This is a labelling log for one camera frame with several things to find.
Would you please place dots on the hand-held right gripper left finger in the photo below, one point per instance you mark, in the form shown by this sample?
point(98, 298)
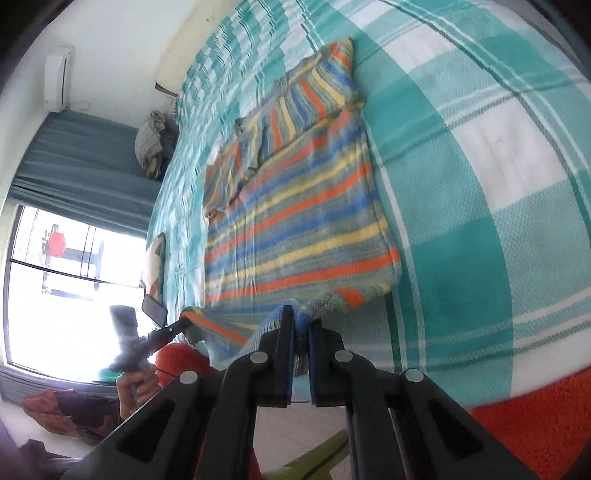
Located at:
point(281, 355)

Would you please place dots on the cream padded headboard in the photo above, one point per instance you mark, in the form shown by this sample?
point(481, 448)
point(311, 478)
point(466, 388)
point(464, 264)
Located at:
point(184, 60)

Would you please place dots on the striped knit sweater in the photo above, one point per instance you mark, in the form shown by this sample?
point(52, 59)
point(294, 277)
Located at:
point(295, 194)

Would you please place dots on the patterned cushion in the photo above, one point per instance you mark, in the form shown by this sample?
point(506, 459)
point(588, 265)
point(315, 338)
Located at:
point(153, 265)

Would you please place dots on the teal plaid bedspread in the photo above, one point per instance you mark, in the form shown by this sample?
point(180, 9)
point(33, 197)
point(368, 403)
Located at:
point(485, 194)

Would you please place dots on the white air conditioner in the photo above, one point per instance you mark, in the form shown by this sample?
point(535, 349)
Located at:
point(57, 81)

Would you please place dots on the black smartphone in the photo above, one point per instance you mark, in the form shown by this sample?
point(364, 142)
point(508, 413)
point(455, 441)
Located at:
point(154, 309)

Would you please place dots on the person's left hand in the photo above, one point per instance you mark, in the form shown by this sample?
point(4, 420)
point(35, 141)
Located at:
point(136, 390)

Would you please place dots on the window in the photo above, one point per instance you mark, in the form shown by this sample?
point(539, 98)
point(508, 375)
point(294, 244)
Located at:
point(69, 295)

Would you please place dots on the blue curtain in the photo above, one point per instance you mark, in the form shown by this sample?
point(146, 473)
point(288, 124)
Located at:
point(83, 161)

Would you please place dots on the orange crumpled cloth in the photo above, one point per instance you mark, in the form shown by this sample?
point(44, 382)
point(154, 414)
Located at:
point(48, 408)

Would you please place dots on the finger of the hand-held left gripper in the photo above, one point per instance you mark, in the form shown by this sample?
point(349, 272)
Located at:
point(171, 330)

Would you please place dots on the folded grey checked blanket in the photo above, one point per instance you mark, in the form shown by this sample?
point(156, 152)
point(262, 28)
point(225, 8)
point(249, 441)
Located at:
point(150, 138)

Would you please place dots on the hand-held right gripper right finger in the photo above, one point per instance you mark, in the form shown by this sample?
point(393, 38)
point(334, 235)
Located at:
point(323, 369)

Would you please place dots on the green floor item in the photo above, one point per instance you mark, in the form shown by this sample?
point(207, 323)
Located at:
point(309, 464)

